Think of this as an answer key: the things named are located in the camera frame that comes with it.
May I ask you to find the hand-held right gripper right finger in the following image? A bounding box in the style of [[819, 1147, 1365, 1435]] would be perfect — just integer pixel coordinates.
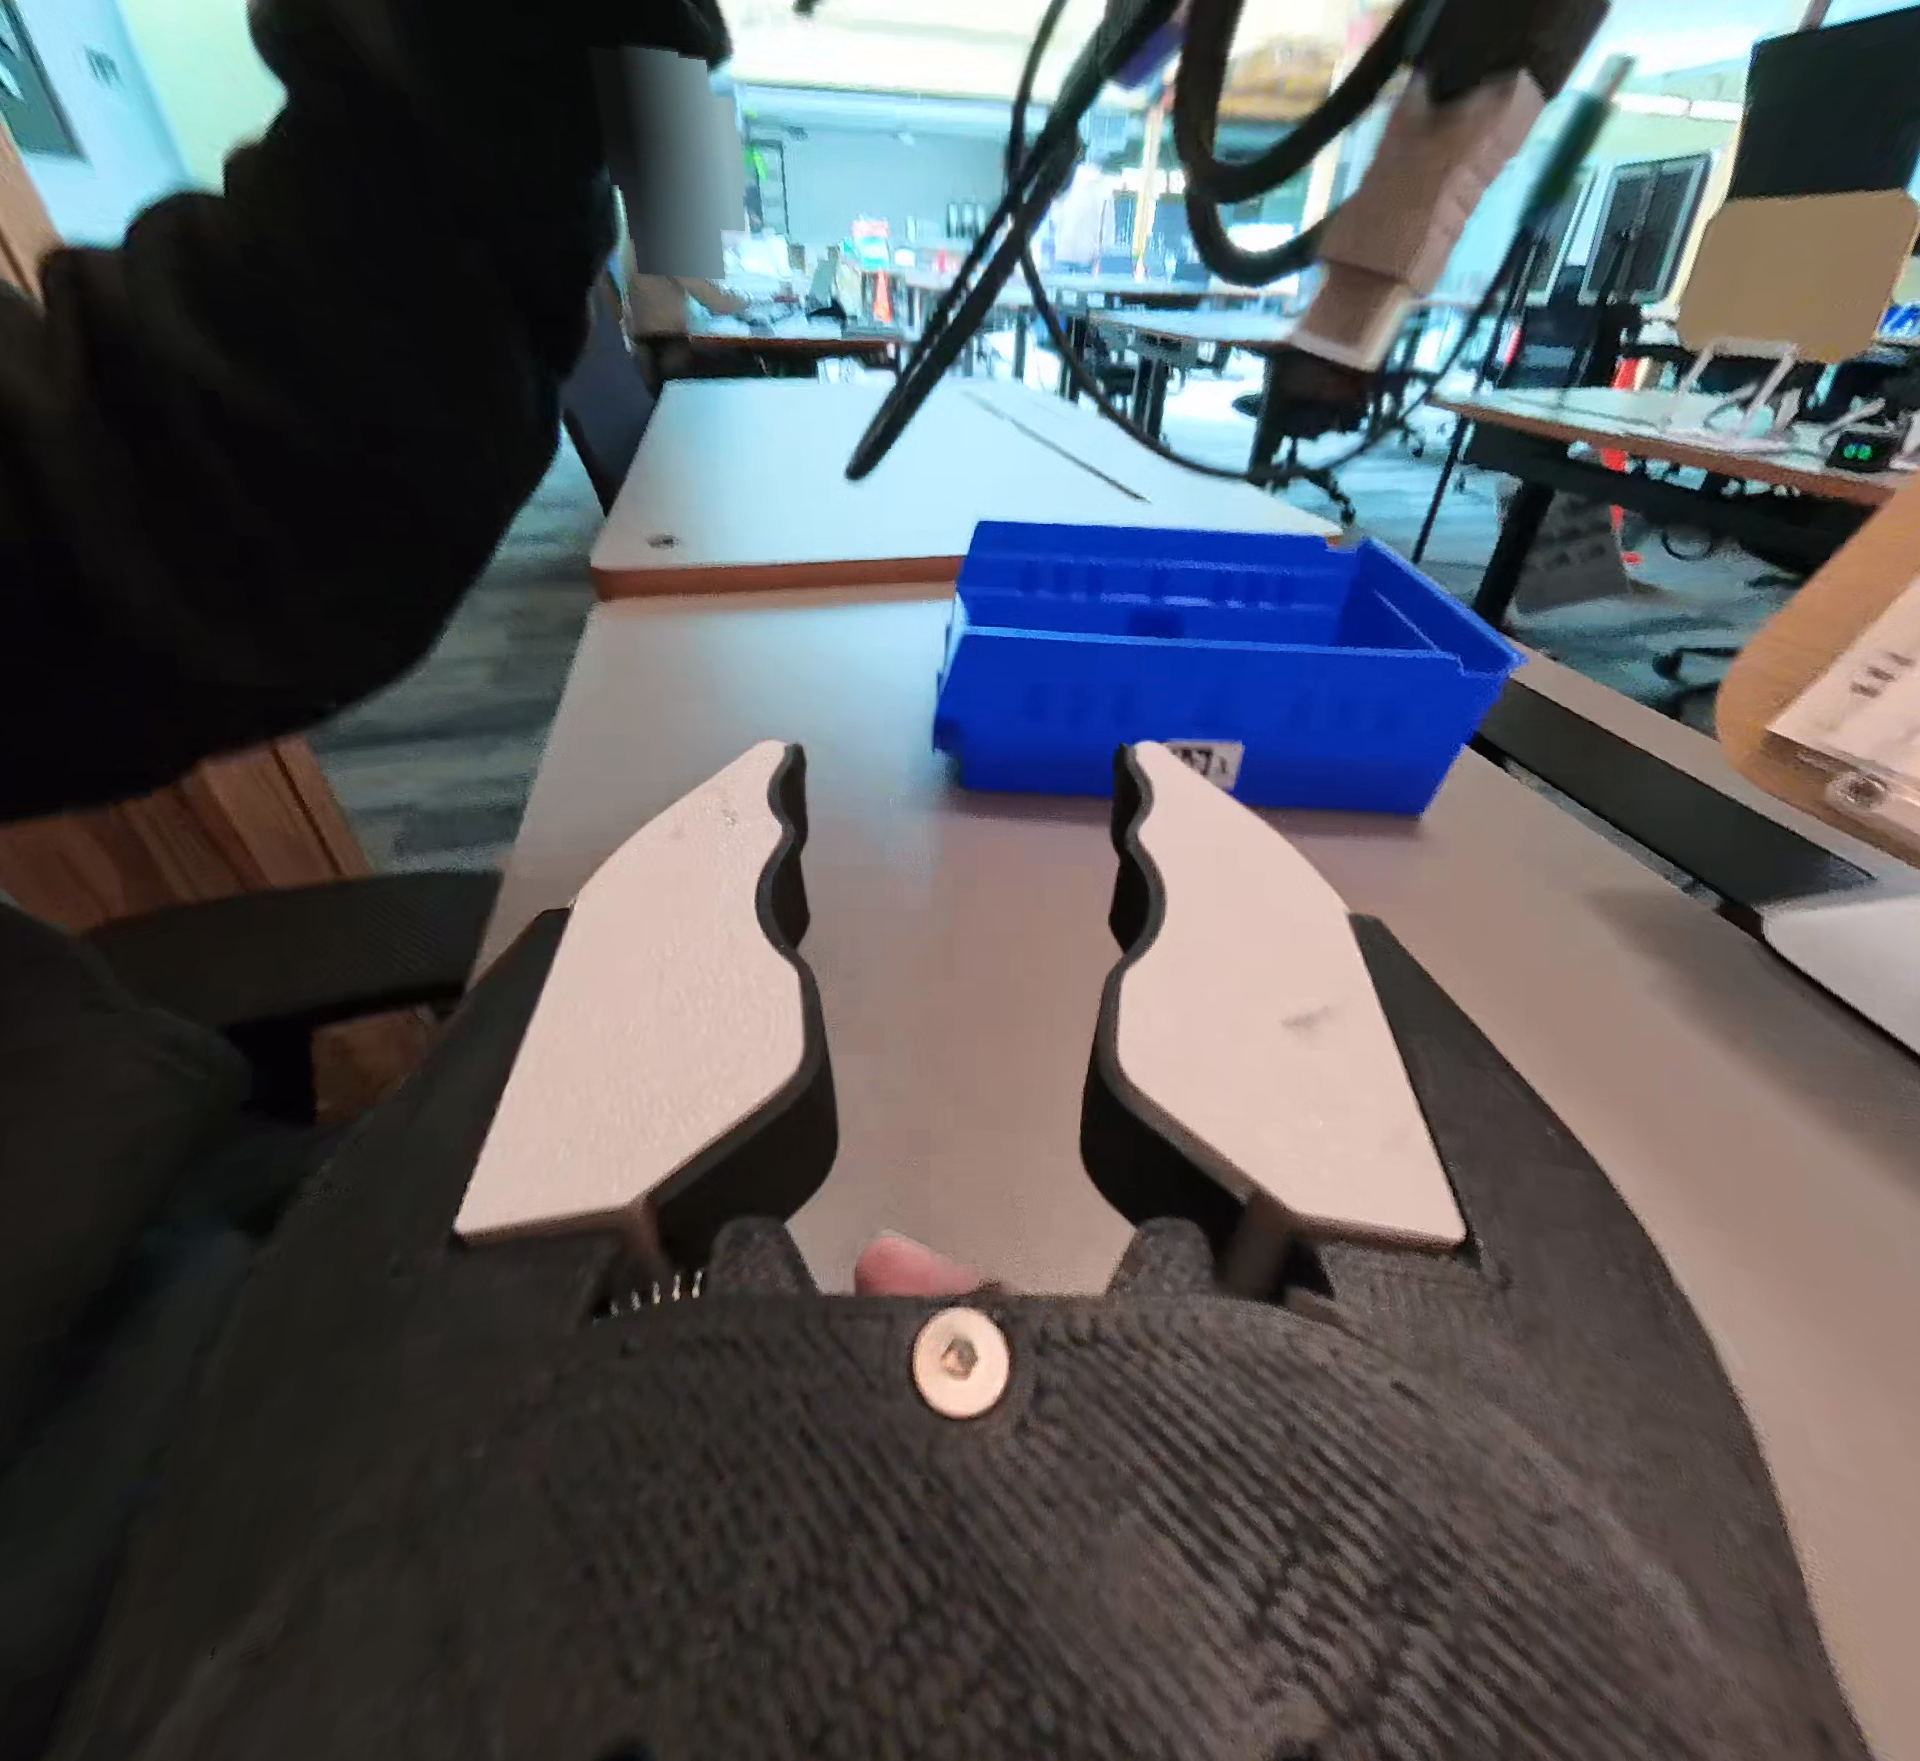
[[1080, 738, 1472, 1295]]

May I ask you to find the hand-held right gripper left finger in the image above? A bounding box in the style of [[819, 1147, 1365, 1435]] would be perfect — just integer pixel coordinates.
[[451, 738, 842, 1269]]

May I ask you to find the blue plastic bin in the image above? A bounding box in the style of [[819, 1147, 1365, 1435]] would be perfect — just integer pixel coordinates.
[[930, 518, 1526, 820]]

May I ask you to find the black switch cable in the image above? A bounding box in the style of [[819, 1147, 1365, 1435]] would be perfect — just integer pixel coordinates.
[[843, 0, 1203, 485]]

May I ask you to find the person's left forearm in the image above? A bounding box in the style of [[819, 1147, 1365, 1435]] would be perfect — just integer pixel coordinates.
[[0, 0, 740, 825]]

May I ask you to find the grey desk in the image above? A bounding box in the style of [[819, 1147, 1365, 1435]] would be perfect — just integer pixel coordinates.
[[473, 584, 1920, 1761]]

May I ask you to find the tan desk with rounded corner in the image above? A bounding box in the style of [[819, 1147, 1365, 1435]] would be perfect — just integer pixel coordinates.
[[1715, 478, 1920, 877]]

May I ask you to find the background wooden desk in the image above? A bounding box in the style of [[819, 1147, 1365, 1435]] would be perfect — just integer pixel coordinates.
[[1432, 383, 1920, 507]]

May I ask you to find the person's right hand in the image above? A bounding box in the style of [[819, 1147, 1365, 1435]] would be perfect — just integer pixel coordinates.
[[852, 1233, 986, 1302]]

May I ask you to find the black office chair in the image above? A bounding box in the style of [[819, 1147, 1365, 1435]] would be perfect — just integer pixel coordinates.
[[87, 868, 504, 1125]]

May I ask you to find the wooden cabinet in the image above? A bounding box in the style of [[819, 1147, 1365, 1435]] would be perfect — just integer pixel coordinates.
[[0, 733, 374, 1118]]

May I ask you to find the person's black clothing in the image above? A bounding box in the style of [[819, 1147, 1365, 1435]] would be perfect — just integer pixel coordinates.
[[0, 897, 264, 1509]]

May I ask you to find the white flat device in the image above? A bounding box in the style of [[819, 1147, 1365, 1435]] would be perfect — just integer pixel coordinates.
[[1759, 884, 1920, 1062]]

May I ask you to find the small black monitor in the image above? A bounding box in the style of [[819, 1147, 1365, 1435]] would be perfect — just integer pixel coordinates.
[[1575, 154, 1715, 308]]

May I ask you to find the beige cardboard sheet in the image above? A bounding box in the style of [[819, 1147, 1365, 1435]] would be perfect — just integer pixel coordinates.
[[1678, 189, 1920, 360]]

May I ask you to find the large black monitor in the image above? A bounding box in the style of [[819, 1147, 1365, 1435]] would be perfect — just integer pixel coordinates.
[[1728, 2, 1920, 207]]

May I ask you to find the dark wall picture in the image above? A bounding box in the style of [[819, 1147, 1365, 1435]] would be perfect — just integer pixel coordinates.
[[0, 0, 81, 162]]

